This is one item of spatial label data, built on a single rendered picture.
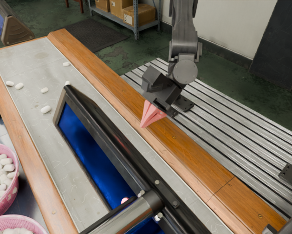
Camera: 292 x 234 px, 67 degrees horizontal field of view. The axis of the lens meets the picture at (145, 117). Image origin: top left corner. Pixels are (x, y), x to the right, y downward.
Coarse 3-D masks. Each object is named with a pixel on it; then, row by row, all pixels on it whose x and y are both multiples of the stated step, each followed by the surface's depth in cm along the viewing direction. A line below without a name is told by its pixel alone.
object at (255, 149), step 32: (160, 64) 121; (192, 96) 102; (224, 96) 102; (192, 128) 88; (224, 128) 88; (256, 128) 88; (224, 160) 77; (256, 160) 77; (288, 160) 77; (256, 192) 70; (288, 192) 69
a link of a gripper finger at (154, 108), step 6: (144, 96) 62; (150, 96) 60; (150, 102) 60; (156, 102) 61; (150, 108) 60; (156, 108) 59; (150, 114) 60; (162, 114) 62; (144, 120) 62; (150, 120) 64; (156, 120) 64; (144, 126) 63
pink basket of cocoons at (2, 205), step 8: (0, 144) 70; (0, 152) 71; (8, 152) 69; (16, 160) 65; (16, 168) 63; (16, 176) 62; (16, 184) 65; (8, 192) 59; (16, 192) 67; (0, 200) 57; (0, 208) 60
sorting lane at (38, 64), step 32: (0, 64) 108; (32, 64) 108; (32, 96) 91; (96, 96) 91; (32, 128) 78; (128, 128) 78; (64, 160) 69; (160, 160) 69; (64, 192) 62; (192, 192) 62; (224, 224) 55
